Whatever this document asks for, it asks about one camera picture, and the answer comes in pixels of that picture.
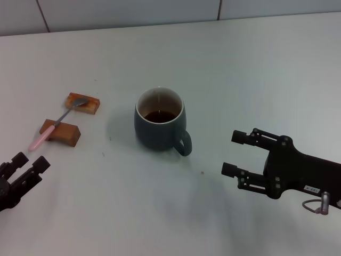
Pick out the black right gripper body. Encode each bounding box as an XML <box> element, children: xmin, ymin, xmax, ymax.
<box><xmin>263</xmin><ymin>135</ymin><xmax>341</xmax><ymax>209</ymax></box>

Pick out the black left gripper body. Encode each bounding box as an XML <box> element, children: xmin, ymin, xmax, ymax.
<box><xmin>0</xmin><ymin>173</ymin><xmax>21</xmax><ymax>213</ymax></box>

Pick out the pink handled metal spoon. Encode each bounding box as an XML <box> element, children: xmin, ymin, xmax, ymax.
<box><xmin>28</xmin><ymin>98</ymin><xmax>90</xmax><ymax>153</ymax></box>

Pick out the grey ceramic mug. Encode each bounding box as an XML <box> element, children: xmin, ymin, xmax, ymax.
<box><xmin>134</xmin><ymin>86</ymin><xmax>193</xmax><ymax>157</ymax></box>

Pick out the dark brown wooden block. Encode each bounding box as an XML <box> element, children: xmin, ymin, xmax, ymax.
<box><xmin>39</xmin><ymin>118</ymin><xmax>82</xmax><ymax>147</ymax></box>

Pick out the light grooved wooden block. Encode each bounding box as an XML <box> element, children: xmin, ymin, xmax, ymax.
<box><xmin>64</xmin><ymin>92</ymin><xmax>101</xmax><ymax>116</ymax></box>

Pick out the dark coffee liquid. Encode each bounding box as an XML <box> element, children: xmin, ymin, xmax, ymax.
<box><xmin>143</xmin><ymin>110</ymin><xmax>178</xmax><ymax>123</ymax></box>

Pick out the right wrist cable with connector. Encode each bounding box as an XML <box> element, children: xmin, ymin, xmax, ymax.
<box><xmin>302</xmin><ymin>191</ymin><xmax>331</xmax><ymax>215</ymax></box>

